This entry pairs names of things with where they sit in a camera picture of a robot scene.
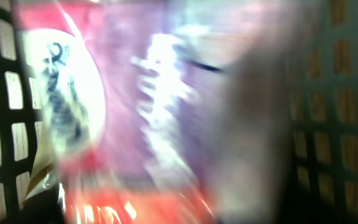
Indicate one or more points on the grey plastic basket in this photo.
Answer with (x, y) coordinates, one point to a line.
(322, 84)

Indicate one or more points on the tissue pack bundle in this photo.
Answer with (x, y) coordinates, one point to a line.
(128, 91)

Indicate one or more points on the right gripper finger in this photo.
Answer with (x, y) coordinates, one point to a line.
(252, 117)

